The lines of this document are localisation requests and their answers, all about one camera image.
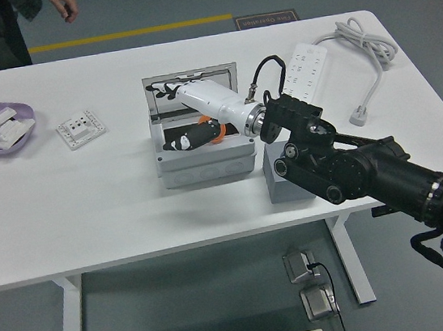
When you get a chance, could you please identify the white wall socket panel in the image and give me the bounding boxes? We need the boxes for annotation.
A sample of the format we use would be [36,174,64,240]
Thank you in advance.
[53,107,111,155]

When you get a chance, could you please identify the metal floor socket box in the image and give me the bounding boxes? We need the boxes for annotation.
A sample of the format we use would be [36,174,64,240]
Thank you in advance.
[298,281,342,323]
[280,247,319,286]

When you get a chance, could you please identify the grey cube with round hole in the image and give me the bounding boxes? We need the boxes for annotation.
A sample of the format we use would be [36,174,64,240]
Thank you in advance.
[258,136,317,205]

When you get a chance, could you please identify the yellow floor tape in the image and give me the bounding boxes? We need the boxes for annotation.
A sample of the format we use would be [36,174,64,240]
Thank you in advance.
[26,12,235,55]

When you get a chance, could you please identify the black floor cable with plug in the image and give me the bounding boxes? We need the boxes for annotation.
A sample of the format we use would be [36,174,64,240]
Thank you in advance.
[305,258,349,331]

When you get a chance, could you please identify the white power cable with plug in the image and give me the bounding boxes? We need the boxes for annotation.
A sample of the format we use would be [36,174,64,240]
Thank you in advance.
[310,13,408,132]

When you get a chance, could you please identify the white table leg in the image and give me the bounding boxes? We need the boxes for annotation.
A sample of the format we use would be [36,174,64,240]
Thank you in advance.
[325,211,377,308]
[49,273,90,331]

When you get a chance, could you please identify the grey junction box clear lid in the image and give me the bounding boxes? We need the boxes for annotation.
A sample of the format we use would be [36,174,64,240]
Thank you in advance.
[140,61,261,191]

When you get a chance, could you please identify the white power strip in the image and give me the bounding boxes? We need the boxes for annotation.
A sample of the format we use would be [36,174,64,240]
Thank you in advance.
[277,38,334,108]

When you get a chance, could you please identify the flat white plastic piece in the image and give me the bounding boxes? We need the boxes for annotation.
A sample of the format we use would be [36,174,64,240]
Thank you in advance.
[0,132,27,152]

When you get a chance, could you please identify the brown floor sign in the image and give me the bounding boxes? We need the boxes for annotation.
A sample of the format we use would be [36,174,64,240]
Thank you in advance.
[232,8,299,32]

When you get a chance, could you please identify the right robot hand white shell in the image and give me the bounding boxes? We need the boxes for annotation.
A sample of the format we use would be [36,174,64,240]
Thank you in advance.
[144,69,263,155]

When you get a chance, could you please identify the black table control panel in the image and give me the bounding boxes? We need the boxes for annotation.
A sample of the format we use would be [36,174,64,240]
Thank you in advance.
[370,204,392,219]

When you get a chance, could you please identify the person's hand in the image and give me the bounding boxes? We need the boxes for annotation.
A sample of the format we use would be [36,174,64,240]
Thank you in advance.
[45,0,81,27]

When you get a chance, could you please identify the white plastic clip piece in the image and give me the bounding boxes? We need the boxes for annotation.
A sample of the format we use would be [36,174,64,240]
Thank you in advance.
[0,116,37,142]

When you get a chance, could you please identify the orange cylinder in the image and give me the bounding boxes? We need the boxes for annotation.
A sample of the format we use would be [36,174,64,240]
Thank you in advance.
[197,112,228,147]

